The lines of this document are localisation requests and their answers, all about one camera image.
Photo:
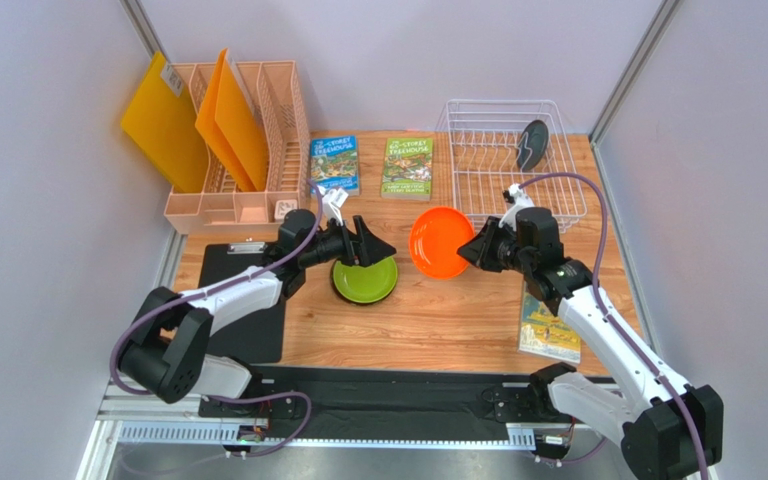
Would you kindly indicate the dark brown plate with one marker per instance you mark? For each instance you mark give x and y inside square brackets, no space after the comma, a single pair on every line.
[532,145]

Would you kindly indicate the orange plate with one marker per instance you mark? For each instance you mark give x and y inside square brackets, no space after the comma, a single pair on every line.
[434,239]

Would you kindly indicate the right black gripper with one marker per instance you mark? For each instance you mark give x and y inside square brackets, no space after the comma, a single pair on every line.
[488,247]

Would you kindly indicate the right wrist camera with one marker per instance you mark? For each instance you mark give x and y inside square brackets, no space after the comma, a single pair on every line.
[516,199]

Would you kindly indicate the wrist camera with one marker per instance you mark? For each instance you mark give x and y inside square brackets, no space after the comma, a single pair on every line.
[332,201]
[516,199]

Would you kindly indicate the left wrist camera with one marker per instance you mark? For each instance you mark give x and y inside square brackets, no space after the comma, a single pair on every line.
[332,201]

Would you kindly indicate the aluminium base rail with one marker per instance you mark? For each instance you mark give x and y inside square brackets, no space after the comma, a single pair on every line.
[133,420]

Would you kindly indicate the blue treehouse book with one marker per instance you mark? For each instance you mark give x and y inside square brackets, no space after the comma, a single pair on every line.
[335,164]

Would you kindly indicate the black base mat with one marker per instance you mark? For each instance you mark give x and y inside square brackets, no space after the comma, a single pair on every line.
[358,404]

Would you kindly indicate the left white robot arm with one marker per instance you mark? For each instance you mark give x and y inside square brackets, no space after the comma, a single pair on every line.
[165,353]

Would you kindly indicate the yellow illustrated book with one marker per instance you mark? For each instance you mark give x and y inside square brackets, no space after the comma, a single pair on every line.
[543,334]

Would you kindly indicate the black clipboard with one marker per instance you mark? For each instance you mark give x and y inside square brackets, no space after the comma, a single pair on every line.
[258,337]

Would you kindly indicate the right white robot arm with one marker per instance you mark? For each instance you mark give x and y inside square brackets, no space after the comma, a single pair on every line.
[665,427]

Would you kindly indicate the pink plastic file organizer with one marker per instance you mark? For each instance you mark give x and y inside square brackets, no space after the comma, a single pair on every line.
[221,207]

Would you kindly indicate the green plate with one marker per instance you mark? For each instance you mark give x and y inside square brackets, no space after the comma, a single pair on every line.
[365,282]

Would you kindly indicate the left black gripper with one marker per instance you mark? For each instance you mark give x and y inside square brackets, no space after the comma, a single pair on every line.
[371,247]

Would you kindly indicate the yellow folder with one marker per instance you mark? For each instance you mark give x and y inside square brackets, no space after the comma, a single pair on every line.
[160,119]

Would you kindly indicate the green treehouse book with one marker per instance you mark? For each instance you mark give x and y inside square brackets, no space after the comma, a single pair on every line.
[407,169]

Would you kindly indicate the red floral plate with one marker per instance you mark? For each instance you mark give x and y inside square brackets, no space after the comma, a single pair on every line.
[362,301]

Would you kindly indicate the orange folder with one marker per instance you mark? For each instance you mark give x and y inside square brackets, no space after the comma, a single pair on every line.
[227,124]

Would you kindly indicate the white wire dish rack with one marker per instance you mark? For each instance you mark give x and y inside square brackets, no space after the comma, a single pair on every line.
[482,137]

